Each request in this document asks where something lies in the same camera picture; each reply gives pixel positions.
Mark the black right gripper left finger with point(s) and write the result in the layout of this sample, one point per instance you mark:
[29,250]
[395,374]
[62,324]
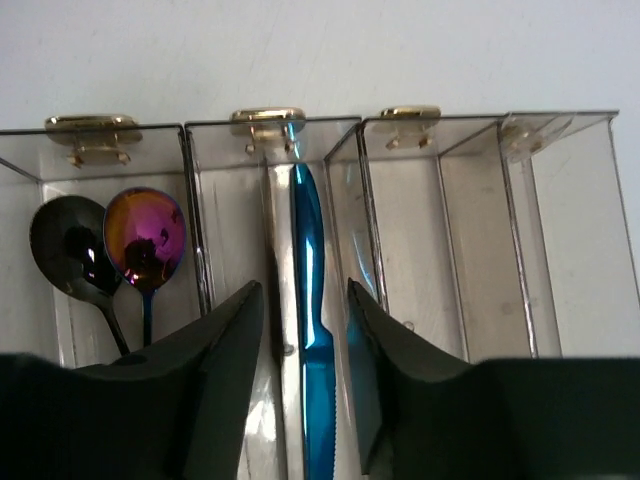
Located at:
[173,410]

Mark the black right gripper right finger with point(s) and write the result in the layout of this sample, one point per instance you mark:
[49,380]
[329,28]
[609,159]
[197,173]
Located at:
[422,413]

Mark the blue serrated knife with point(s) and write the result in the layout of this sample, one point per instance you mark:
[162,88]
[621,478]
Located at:
[315,341]

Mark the iridescent rainbow spoon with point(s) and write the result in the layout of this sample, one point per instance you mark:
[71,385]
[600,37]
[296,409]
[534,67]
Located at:
[144,232]

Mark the clear smoked utensil organizer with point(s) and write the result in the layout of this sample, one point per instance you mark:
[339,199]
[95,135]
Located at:
[489,236]

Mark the black spoon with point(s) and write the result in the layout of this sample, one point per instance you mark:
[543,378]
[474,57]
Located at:
[67,243]

